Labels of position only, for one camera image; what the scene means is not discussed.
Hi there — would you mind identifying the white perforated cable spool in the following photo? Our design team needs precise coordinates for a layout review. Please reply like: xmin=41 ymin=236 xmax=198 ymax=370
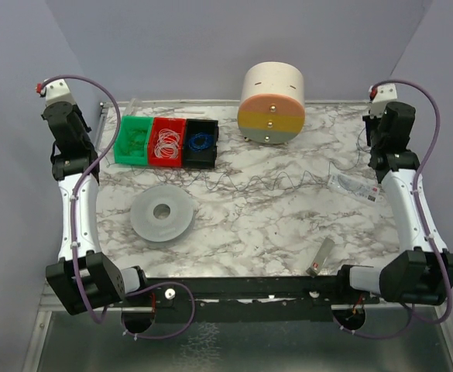
xmin=130 ymin=184 xmax=195 ymax=245

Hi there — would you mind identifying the long blue wire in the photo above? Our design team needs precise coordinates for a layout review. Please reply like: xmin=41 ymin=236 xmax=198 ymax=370
xmin=109 ymin=123 xmax=370 ymax=194

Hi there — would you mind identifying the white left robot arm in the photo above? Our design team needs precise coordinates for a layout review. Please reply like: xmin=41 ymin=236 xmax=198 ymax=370
xmin=42 ymin=100 xmax=145 ymax=315

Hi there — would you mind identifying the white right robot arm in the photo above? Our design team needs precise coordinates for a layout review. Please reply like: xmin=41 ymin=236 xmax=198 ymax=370
xmin=340 ymin=101 xmax=453 ymax=305

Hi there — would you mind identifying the black plastic bin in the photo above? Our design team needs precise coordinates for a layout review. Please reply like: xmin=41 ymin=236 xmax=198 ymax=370
xmin=182 ymin=119 xmax=219 ymax=169

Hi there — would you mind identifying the red plastic bin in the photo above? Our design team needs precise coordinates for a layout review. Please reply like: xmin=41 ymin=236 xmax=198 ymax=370
xmin=148 ymin=117 xmax=186 ymax=168

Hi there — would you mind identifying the round three-drawer cabinet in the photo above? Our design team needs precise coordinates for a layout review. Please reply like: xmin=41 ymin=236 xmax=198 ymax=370
xmin=237 ymin=61 xmax=305 ymax=145

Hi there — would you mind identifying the green plastic bin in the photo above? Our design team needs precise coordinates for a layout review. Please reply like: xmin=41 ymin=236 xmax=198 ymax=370
xmin=113 ymin=116 xmax=154 ymax=167

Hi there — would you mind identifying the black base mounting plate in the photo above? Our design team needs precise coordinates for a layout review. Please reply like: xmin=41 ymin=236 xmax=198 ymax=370
xmin=112 ymin=270 xmax=377 ymax=324

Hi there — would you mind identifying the grey tool with red label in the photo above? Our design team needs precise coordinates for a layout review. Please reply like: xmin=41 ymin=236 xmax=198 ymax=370
xmin=306 ymin=237 xmax=335 ymax=277

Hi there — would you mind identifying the clear plastic bag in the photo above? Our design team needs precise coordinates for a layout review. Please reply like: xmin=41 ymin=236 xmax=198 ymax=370
xmin=327 ymin=172 xmax=383 ymax=205

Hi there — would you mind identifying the blue wire coil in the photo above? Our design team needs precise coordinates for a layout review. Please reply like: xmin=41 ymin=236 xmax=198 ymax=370
xmin=187 ymin=131 xmax=214 ymax=153

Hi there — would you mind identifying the white wire coil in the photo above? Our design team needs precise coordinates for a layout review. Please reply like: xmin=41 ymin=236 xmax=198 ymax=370
xmin=154 ymin=127 xmax=184 ymax=160

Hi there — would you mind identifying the green wire coil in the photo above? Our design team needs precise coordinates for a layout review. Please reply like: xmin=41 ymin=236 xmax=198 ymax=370
xmin=119 ymin=126 xmax=150 ymax=154

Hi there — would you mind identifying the aluminium frame rail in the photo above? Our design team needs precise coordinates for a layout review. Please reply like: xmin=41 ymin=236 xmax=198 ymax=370
xmin=39 ymin=101 xmax=113 ymax=311

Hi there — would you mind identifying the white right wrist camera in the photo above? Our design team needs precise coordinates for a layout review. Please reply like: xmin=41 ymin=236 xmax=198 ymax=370
xmin=369 ymin=84 xmax=397 ymax=118

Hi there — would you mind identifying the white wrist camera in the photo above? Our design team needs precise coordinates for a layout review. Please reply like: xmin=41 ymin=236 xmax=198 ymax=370
xmin=369 ymin=84 xmax=397 ymax=118
xmin=36 ymin=79 xmax=76 ymax=107

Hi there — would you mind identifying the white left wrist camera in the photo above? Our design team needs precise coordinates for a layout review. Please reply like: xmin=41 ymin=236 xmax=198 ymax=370
xmin=36 ymin=79 xmax=76 ymax=107

